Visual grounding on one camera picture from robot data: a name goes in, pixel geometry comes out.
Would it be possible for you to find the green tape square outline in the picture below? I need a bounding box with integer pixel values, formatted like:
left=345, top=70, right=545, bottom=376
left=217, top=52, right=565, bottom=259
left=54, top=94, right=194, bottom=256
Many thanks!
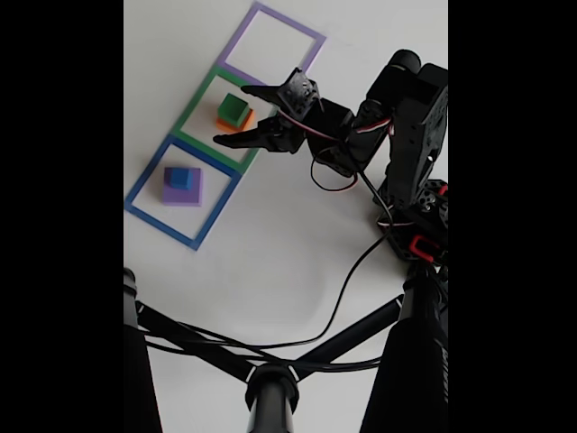
left=169, top=65, right=285, bottom=175

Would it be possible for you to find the small blue cube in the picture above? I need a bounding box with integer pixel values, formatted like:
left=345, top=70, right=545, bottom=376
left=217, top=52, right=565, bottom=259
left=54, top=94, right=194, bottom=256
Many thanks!
left=169, top=167, right=193, bottom=189

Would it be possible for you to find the blue tape square outline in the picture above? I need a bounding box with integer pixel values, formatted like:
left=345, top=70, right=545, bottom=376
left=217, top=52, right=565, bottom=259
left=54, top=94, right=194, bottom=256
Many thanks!
left=124, top=134, right=240, bottom=252

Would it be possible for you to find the purple square block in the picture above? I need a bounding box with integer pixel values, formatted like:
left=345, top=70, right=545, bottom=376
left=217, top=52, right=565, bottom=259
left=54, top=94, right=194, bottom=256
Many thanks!
left=161, top=166, right=204, bottom=207

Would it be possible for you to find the black tripod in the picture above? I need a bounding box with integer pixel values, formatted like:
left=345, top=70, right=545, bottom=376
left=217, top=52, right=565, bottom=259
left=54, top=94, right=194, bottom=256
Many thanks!
left=124, top=266, right=449, bottom=433

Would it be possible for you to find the green square block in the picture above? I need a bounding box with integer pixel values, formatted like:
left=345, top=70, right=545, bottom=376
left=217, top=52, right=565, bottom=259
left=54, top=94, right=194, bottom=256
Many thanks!
left=217, top=93, right=251, bottom=127

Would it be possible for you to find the purple tape square outline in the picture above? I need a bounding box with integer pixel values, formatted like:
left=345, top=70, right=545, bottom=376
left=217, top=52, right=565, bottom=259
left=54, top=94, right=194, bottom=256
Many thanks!
left=215, top=1, right=327, bottom=101

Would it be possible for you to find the camera circuit board blue mount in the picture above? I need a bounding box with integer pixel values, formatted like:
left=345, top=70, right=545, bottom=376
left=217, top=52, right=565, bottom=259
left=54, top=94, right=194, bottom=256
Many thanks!
left=277, top=67, right=322, bottom=123

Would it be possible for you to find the red clamp piece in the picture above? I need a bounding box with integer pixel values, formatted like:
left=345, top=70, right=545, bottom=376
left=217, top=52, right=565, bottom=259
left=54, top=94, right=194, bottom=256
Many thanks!
left=408, top=234, right=441, bottom=259

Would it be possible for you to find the orange square block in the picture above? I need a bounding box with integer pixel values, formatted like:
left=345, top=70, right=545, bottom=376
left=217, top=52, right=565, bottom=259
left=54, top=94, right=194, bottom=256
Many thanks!
left=215, top=110, right=256, bottom=134

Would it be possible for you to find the red white black servo cable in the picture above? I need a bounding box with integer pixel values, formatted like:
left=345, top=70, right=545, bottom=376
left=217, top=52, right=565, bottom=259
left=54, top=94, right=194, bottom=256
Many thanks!
left=274, top=107, right=398, bottom=191

